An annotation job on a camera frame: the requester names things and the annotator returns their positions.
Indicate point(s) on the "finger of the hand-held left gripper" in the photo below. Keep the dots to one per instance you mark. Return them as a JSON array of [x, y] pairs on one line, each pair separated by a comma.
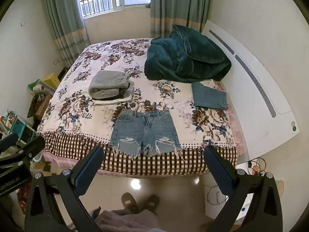
[[8, 142], [32, 146]]

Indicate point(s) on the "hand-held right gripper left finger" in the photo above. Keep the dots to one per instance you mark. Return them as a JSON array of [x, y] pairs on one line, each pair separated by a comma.
[[88, 172]]

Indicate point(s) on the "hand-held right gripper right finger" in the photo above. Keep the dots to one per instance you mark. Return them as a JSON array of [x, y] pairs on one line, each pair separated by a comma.
[[218, 172]]

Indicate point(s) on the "ripped denim shorts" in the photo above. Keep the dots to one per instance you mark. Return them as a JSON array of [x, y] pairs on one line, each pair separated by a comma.
[[144, 131]]

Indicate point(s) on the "brown cabinet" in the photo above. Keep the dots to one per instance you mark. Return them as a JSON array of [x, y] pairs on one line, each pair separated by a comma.
[[39, 106]]

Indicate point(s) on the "white nightstand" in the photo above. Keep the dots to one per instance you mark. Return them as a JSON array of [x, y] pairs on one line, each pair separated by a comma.
[[243, 205]]

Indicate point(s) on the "person's left shoe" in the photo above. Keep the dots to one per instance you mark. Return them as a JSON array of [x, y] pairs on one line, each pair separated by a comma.
[[129, 202]]

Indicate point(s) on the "person's shoe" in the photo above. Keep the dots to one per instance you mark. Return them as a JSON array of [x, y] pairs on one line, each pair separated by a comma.
[[129, 202], [152, 203]]

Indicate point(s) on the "bed with floral sheet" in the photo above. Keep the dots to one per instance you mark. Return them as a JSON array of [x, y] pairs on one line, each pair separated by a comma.
[[79, 106]]

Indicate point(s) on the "green plastic bag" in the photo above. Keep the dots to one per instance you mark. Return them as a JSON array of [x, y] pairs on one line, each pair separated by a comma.
[[36, 84]]

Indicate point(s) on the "person's grey pink clothing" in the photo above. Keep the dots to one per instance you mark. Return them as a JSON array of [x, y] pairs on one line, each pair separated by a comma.
[[125, 222]]

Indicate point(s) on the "yellow box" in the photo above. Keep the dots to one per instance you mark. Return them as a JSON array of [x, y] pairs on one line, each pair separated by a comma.
[[51, 80]]

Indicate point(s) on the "person's right shoe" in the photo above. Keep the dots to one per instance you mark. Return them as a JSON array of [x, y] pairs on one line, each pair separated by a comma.
[[152, 203]]

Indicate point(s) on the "folded blue jeans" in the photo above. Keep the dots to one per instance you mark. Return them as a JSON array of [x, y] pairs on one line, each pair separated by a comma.
[[210, 96]]

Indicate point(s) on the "folded grey fleece garment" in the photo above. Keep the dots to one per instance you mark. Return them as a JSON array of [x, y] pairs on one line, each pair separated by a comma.
[[108, 84]]

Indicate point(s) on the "dark teal blanket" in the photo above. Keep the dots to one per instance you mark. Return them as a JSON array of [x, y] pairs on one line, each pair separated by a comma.
[[183, 58]]

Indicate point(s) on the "white headboard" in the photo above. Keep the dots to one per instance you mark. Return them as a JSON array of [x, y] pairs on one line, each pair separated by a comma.
[[260, 60]]

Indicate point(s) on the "grey green curtain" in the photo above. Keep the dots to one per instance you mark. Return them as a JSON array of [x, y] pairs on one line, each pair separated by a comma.
[[178, 2], [64, 24]]

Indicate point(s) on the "white wall switch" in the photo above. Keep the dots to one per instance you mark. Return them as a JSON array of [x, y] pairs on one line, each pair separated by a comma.
[[23, 24]]

